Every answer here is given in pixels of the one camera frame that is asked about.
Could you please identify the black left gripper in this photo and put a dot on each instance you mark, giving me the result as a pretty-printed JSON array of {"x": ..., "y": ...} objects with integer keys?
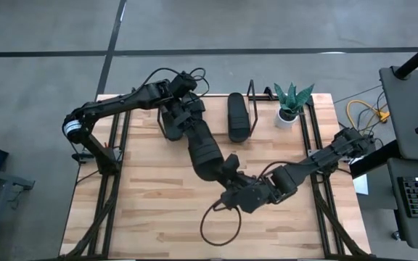
[{"x": 185, "y": 105}]

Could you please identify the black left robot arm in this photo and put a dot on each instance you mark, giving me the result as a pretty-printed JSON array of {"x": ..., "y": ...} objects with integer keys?
[{"x": 122, "y": 101}]

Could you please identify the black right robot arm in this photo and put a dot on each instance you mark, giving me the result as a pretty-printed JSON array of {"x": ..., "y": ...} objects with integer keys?
[{"x": 321, "y": 157}]

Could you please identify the green plant in white pot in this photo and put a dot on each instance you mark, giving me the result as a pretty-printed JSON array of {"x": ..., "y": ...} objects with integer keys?
[{"x": 291, "y": 101}]

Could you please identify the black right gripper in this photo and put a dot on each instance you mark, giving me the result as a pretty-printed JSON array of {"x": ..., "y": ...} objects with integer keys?
[{"x": 236, "y": 179}]

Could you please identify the desk caster wheel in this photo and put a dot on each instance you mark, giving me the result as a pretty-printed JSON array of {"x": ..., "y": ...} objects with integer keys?
[{"x": 396, "y": 235}]

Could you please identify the black rubber slide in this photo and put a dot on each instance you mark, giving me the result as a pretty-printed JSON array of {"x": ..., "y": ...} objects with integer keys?
[
  {"x": 238, "y": 119},
  {"x": 203, "y": 152},
  {"x": 172, "y": 134}
]

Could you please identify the black pole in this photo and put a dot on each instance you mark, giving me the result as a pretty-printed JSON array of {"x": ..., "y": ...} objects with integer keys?
[{"x": 416, "y": 58}]

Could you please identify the white paper sheet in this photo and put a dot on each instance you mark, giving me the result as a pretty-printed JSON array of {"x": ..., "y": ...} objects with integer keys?
[{"x": 361, "y": 186}]

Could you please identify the black bar under desk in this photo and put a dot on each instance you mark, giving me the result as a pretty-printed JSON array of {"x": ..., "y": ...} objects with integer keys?
[{"x": 372, "y": 163}]

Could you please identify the black metal rig frame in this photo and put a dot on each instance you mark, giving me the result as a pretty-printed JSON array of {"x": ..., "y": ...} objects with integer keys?
[{"x": 107, "y": 232}]

